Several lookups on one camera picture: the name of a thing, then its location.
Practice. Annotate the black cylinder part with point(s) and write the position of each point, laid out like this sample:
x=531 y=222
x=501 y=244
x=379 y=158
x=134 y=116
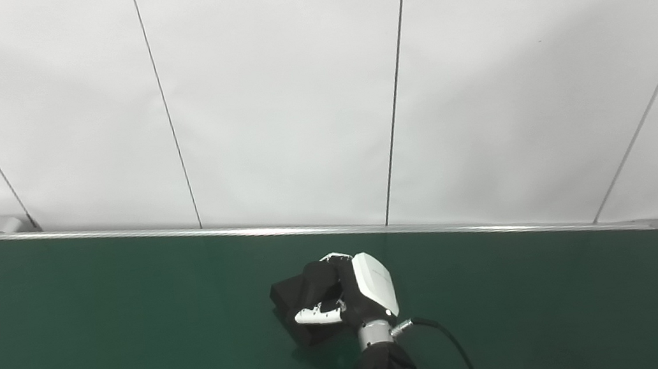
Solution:
x=289 y=293

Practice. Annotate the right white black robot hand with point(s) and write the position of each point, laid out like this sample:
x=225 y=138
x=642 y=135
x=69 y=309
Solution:
x=372 y=284

